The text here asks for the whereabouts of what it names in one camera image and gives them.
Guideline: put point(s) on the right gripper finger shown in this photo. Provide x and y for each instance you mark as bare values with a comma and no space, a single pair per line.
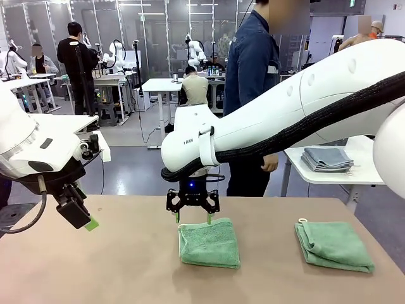
213,204
173,202

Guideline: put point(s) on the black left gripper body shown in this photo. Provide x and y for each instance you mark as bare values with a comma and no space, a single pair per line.
60,179

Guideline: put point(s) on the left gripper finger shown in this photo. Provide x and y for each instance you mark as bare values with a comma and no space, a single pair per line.
74,212
91,225

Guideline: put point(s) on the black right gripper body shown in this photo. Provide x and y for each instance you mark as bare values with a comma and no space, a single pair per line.
193,190

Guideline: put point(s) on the green terry towel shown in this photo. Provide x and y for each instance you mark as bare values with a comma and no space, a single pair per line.
209,244

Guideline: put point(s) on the green towel with white loop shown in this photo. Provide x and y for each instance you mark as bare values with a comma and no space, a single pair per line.
335,247

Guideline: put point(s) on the white lab robot arm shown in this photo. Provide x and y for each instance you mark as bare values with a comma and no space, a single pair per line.
115,57
14,60
194,50

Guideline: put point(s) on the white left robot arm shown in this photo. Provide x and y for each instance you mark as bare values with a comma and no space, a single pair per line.
19,133

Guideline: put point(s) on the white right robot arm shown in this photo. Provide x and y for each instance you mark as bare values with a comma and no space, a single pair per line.
269,107

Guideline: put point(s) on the person's right hand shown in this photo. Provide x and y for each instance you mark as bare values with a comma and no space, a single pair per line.
269,164

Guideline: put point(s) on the white work table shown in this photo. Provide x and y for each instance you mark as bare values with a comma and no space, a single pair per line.
63,122

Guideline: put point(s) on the pair of black shoes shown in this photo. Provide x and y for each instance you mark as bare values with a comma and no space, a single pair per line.
169,128

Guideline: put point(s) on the black device with green light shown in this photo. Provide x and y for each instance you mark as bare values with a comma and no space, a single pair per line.
98,96

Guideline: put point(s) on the seated person beige shirt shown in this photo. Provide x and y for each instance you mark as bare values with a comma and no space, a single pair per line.
194,90

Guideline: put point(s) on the black tripod stand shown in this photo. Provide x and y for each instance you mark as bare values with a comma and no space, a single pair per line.
83,79
138,69

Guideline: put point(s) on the white lab workbench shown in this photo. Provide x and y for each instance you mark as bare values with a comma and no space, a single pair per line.
22,83
110,83

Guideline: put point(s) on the seated person grey jacket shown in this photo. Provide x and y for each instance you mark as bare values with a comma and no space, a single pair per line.
42,65

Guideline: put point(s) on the standing person in black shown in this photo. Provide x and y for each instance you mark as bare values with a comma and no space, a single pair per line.
74,63

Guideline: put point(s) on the seated person dark clothes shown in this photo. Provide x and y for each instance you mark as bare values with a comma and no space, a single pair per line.
215,61

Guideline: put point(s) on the person in blue denim jacket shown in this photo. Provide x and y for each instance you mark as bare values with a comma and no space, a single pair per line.
250,73

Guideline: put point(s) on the black stand with white head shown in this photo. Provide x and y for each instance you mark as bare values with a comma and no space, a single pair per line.
335,42

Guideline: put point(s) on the bare mannequin black trousers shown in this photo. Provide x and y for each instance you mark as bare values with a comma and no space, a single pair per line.
351,40

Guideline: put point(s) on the left wrist camera white plate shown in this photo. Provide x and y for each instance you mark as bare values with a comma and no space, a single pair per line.
104,147

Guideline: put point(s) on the white pedestal cabinet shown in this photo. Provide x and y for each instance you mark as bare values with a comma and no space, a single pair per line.
144,101

